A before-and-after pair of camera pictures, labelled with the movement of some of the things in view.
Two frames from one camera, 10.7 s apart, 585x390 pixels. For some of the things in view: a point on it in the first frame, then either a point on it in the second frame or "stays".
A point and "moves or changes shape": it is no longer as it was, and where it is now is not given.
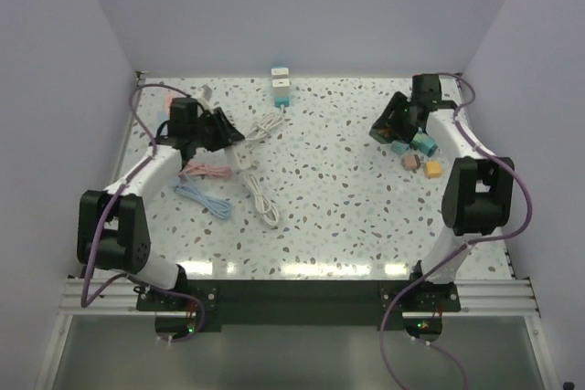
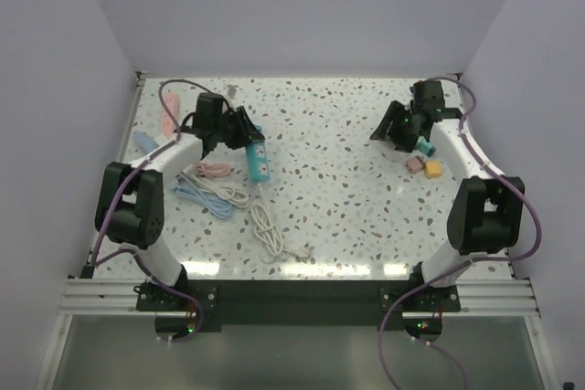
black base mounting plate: [301, 305] stays
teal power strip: [281, 100] -> [268, 233]
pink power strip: [199, 169] moves or changes shape
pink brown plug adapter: [411, 162] moves or changes shape
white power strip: [262, 128] -> [190, 168]
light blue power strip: [222, 208] -> [145, 142]
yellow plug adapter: [432, 169] stays
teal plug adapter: [428, 146] stays
